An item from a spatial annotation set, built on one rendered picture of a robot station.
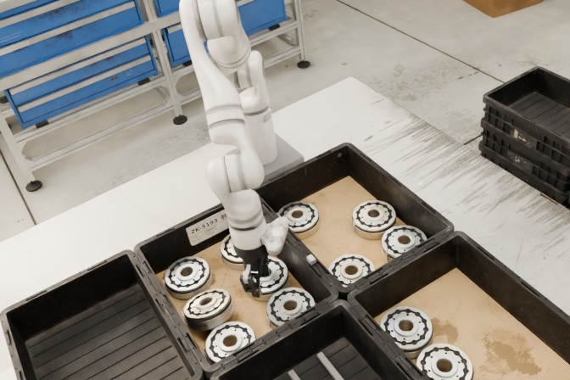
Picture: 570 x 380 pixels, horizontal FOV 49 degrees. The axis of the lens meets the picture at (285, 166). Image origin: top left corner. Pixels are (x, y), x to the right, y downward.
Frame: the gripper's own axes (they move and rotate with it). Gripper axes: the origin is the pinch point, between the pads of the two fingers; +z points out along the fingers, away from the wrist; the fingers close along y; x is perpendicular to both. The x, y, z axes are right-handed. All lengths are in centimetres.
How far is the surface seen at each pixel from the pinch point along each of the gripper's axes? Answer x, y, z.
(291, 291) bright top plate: 7.1, 1.0, 1.0
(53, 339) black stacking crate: -42.7, 18.9, 4.2
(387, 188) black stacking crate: 23.8, -30.0, -2.1
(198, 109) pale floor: -101, -183, 89
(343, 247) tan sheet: 15.4, -15.7, 4.1
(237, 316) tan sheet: -3.7, 7.1, 4.0
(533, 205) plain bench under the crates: 60, -48, 17
